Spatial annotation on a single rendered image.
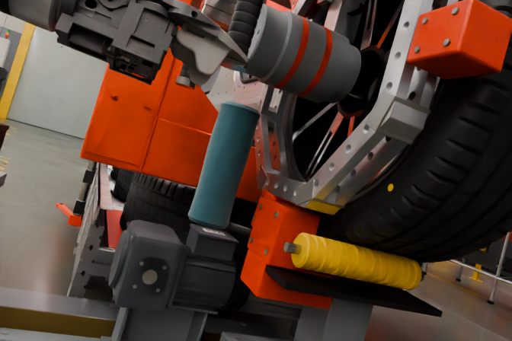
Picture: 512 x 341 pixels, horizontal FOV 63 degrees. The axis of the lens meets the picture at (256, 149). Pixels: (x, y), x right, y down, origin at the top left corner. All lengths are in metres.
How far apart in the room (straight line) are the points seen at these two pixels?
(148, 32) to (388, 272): 0.56
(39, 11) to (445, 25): 0.46
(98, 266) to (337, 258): 0.80
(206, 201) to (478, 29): 0.57
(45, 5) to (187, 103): 0.76
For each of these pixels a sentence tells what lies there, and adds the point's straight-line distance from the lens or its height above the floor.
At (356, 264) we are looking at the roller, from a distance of 0.75.
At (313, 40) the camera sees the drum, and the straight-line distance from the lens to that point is 0.77.
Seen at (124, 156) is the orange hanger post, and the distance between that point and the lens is 1.17.
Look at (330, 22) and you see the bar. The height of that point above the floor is 0.94.
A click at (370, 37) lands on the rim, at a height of 0.95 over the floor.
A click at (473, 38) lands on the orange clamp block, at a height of 0.84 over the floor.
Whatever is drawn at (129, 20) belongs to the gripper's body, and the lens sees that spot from 0.49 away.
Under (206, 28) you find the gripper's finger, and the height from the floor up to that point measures 0.76.
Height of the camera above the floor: 0.62
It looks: 2 degrees up
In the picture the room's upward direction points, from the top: 16 degrees clockwise
